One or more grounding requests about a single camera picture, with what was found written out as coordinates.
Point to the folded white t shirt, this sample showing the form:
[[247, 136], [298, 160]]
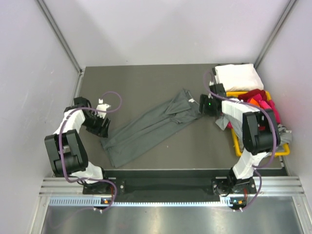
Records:
[[238, 77]]

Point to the slotted grey cable duct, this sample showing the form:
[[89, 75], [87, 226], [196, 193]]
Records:
[[98, 201]]

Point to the yellow plastic basket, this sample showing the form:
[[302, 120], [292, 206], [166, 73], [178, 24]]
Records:
[[282, 150]]

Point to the right aluminium corner post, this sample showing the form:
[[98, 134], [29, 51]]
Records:
[[275, 31]]

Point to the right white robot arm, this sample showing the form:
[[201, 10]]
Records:
[[260, 136]]

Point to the pink t shirt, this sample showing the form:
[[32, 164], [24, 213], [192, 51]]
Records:
[[235, 108]]

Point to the aluminium corner post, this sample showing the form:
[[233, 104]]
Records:
[[275, 31], [59, 35]]

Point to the orange t shirt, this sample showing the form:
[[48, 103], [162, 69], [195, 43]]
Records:
[[255, 100]]

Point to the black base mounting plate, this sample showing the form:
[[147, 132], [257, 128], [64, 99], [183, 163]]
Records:
[[172, 185]]

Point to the dark grey t shirt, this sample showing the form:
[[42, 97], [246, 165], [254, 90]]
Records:
[[146, 131]]

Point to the light grey t shirt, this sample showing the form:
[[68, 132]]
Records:
[[224, 120]]

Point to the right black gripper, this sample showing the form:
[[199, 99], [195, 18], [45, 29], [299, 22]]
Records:
[[204, 100]]

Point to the left aluminium corner post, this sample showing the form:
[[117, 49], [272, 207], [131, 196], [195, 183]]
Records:
[[59, 35]]

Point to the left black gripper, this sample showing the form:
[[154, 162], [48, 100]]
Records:
[[101, 131]]

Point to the dark red t shirt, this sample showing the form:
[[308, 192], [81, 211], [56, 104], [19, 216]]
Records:
[[251, 94]]

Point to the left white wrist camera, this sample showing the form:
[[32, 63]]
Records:
[[102, 108]]

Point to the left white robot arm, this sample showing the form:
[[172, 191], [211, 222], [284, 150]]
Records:
[[65, 148]]

